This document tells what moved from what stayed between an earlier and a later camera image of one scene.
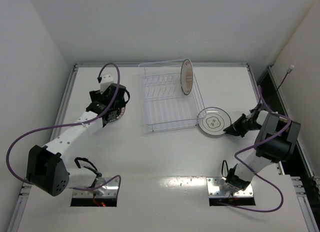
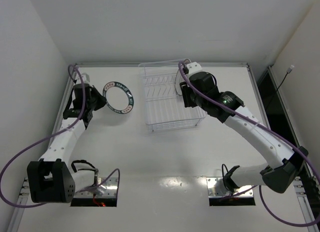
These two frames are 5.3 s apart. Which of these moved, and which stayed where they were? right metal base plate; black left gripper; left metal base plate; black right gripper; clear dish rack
Moved: black left gripper; black right gripper
Stayed: left metal base plate; right metal base plate; clear dish rack
